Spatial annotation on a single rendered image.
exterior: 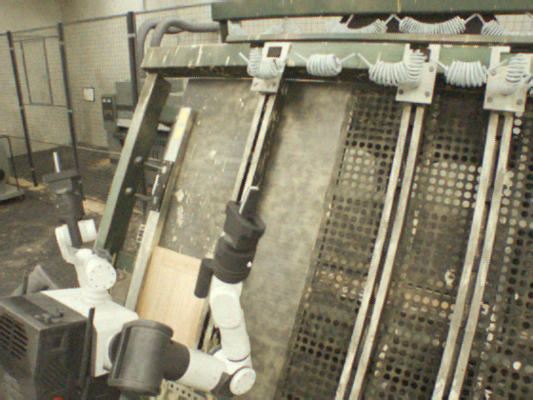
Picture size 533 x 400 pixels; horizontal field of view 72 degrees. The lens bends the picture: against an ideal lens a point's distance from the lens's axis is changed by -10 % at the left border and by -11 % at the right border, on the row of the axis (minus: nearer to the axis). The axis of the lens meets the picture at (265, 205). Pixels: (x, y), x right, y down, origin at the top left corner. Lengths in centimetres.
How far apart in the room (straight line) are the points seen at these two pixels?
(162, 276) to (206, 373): 60
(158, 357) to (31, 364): 25
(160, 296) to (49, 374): 67
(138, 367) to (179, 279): 64
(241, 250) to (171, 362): 29
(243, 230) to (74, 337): 43
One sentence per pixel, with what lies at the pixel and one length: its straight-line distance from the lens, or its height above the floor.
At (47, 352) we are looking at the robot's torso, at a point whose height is 136.
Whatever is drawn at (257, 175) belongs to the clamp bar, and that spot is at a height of 153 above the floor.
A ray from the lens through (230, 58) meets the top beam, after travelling 151.
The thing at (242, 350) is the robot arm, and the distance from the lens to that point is 104.
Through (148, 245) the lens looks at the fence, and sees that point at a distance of 153.
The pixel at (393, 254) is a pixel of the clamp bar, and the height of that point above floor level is 141.
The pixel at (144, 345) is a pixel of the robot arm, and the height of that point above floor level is 135.
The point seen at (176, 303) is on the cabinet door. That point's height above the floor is 109.
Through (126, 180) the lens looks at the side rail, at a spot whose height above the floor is 143.
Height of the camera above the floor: 190
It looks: 21 degrees down
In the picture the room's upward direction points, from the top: straight up
